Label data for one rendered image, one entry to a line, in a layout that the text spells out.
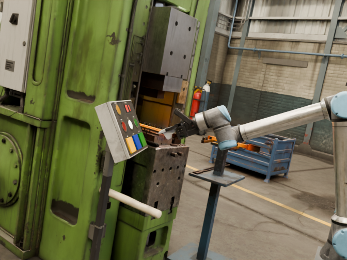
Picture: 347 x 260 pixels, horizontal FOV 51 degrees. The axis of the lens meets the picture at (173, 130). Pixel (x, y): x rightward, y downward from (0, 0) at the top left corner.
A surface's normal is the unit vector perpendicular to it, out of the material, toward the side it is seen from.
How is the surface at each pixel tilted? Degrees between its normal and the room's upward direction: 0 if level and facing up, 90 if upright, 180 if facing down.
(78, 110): 90
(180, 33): 90
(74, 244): 90
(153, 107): 90
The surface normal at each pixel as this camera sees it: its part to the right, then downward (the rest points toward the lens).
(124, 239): -0.57, 0.00
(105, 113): -0.18, 0.11
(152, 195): 0.80, 0.22
